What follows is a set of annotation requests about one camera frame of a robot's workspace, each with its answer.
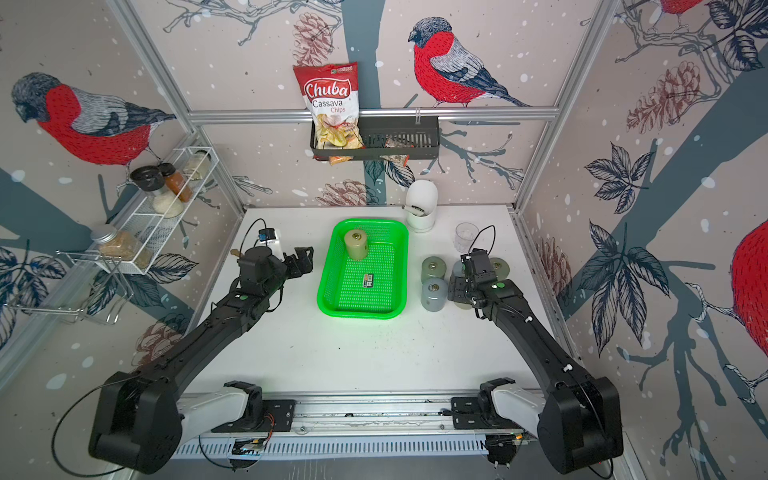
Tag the black lid spice grinder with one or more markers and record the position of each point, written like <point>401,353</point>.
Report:
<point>161,199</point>

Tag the green plastic mesh basket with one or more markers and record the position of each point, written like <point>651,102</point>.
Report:
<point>375,287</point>

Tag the black wall basket shelf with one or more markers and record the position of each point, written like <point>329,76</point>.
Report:
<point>415,137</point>

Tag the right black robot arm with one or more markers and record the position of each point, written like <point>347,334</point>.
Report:
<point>576,417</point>

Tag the snack packet in black shelf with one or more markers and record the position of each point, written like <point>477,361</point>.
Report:
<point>402,146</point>

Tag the white pale spice bottle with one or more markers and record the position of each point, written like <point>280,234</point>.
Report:
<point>198,166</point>

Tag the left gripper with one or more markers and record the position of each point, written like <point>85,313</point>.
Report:
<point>307,263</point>

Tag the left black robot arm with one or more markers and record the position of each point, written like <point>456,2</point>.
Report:
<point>138,422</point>

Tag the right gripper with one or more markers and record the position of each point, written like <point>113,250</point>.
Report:
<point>455,289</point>

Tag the blue-grey tea canister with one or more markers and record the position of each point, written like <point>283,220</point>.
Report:
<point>458,270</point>
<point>434,294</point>

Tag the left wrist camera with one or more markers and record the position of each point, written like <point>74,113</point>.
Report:
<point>269,237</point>

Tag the red cassava chips bag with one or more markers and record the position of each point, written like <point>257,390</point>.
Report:
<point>331,95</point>

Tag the white wire spice rack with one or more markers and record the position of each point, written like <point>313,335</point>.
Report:
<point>87,284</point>

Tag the orange spice bottle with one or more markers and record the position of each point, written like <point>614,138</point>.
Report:
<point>175,181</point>

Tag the glass jar with brown spice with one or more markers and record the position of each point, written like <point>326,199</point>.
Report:
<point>119,244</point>

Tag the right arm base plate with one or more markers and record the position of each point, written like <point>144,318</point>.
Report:
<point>479,413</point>

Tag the green tea canister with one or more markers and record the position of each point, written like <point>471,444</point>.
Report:
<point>433,267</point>
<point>501,268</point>

